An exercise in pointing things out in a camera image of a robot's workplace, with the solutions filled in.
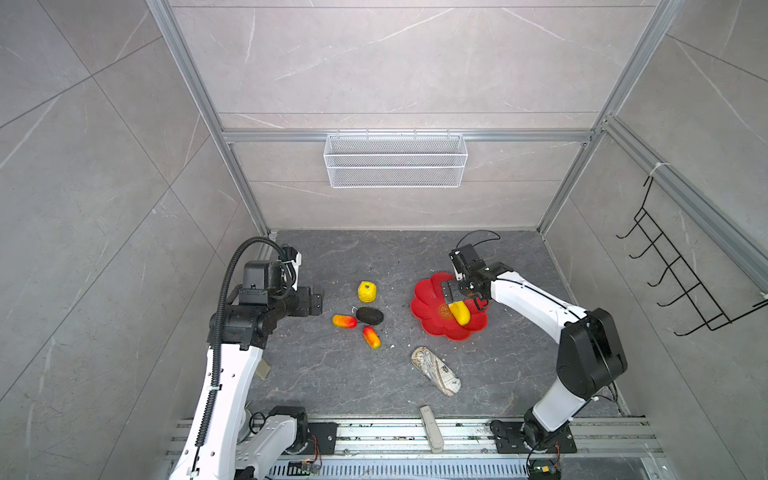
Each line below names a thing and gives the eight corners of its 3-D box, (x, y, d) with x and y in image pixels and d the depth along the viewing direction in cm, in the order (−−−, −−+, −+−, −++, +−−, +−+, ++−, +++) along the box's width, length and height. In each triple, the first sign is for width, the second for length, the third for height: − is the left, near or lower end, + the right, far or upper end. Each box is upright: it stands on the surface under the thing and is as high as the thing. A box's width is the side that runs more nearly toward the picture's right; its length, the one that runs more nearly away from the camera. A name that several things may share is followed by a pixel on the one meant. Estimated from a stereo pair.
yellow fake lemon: (358, 304, 101) (357, 294, 96) (359, 291, 104) (358, 281, 100) (376, 304, 101) (375, 294, 96) (376, 291, 104) (375, 281, 100)
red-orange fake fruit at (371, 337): (373, 351, 90) (373, 347, 88) (360, 333, 94) (360, 329, 92) (383, 345, 91) (383, 341, 89) (370, 327, 95) (369, 323, 93)
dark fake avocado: (355, 322, 96) (354, 317, 93) (359, 310, 99) (359, 304, 96) (380, 327, 95) (380, 322, 92) (384, 315, 98) (383, 310, 95)
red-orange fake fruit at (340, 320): (332, 325, 96) (331, 321, 93) (335, 317, 98) (334, 313, 95) (355, 329, 95) (354, 325, 93) (357, 321, 97) (357, 317, 95)
